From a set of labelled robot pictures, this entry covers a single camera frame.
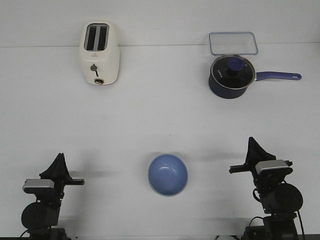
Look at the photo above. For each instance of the blue bowl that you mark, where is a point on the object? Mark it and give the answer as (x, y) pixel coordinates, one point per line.
(167, 175)

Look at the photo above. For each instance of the clear container blue rim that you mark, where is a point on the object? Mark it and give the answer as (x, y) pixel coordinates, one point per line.
(232, 43)

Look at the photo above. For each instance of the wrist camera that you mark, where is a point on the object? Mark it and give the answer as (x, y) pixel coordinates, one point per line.
(32, 186)
(272, 165)

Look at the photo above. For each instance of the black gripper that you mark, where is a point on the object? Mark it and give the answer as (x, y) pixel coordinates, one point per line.
(256, 154)
(60, 181)

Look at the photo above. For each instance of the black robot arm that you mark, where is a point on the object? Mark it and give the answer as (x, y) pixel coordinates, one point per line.
(124, 200)
(281, 201)

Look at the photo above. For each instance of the glass pot lid blue knob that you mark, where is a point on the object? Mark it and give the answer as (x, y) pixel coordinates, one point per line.
(233, 66)

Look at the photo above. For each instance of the white two-slot toaster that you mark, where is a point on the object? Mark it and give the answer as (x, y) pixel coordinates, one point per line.
(99, 53)

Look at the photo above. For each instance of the dark blue saucepan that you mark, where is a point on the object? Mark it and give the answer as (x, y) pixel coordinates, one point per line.
(231, 87)

